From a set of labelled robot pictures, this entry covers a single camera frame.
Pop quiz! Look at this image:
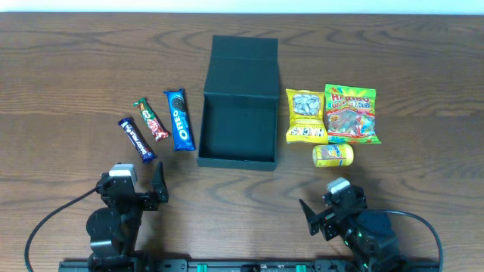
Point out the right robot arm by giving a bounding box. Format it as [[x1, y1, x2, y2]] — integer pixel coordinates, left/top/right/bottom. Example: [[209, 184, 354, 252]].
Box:
[[299, 179, 405, 272]]

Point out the Haribo gummy candy bag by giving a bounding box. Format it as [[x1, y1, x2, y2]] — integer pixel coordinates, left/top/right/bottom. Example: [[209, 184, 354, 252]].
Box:
[[324, 84, 381, 144]]

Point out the yellow Hacks candy bag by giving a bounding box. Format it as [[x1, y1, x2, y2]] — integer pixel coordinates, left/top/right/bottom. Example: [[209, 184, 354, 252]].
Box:
[[286, 89, 328, 144]]

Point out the yellow Mentos gum jar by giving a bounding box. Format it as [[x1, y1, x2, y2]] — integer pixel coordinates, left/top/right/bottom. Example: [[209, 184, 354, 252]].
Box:
[[312, 144, 355, 168]]

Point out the dark green lidded box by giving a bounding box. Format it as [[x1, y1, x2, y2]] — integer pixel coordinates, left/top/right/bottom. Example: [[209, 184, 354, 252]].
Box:
[[197, 36, 280, 171]]

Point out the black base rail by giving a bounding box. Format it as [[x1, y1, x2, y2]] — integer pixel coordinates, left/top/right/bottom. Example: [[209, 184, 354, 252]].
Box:
[[57, 258, 442, 272]]

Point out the purple Dairy Milk bar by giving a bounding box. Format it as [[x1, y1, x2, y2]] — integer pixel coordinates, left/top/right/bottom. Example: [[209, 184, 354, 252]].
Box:
[[118, 117, 157, 164]]

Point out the red green KitKat bar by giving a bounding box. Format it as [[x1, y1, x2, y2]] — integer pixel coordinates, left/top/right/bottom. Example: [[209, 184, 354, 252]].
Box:
[[133, 97, 169, 141]]

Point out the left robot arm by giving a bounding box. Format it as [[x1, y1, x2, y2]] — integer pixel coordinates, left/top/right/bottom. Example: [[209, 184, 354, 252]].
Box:
[[86, 162, 169, 272]]

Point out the blue Oreo cookie pack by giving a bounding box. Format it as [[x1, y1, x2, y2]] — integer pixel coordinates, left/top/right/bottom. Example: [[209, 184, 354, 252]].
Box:
[[164, 88, 196, 151]]

